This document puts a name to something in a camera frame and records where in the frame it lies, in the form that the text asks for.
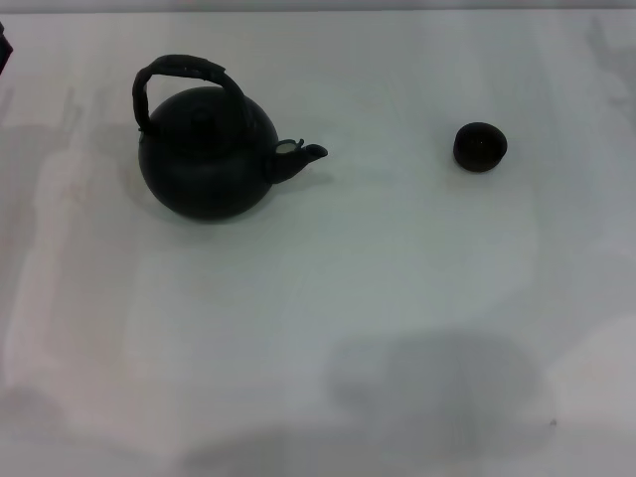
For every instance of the small dark round teacup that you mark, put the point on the small dark round teacup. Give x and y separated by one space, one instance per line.
479 148

